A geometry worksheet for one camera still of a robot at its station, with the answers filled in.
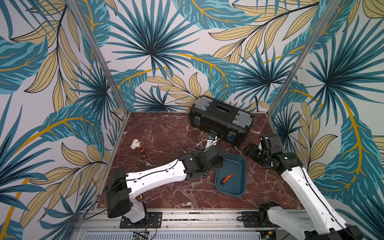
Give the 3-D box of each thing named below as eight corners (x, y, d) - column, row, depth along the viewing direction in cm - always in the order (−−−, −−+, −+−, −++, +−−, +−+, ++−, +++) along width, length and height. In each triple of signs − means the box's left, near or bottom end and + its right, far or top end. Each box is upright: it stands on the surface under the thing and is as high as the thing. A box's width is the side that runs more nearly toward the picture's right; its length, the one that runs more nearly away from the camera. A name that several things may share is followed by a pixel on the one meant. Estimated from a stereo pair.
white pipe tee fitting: (131, 149, 101) (130, 146, 98) (134, 141, 104) (132, 138, 102) (140, 149, 101) (139, 146, 98) (142, 141, 105) (141, 138, 102)
